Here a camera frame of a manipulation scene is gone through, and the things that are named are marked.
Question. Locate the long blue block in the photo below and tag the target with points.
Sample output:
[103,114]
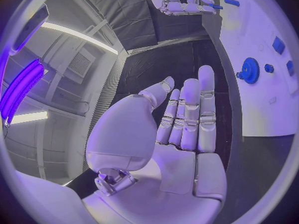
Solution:
[231,2]

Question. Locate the glowing light bar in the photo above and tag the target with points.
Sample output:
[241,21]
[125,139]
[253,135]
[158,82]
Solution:
[21,91]

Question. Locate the blue square block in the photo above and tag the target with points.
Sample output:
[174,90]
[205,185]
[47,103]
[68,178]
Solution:
[278,45]

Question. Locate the small blue peg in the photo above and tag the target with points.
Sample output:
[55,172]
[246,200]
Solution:
[238,75]

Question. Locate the blue gear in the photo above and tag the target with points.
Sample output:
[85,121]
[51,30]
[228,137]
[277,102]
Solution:
[250,70]

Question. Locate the white task board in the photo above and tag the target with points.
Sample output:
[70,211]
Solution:
[261,63]

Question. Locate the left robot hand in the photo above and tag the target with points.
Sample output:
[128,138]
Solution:
[149,171]

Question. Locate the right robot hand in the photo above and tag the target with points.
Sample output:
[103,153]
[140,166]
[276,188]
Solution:
[182,3]

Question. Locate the small blue plug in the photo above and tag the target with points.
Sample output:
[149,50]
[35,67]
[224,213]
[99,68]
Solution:
[269,68]

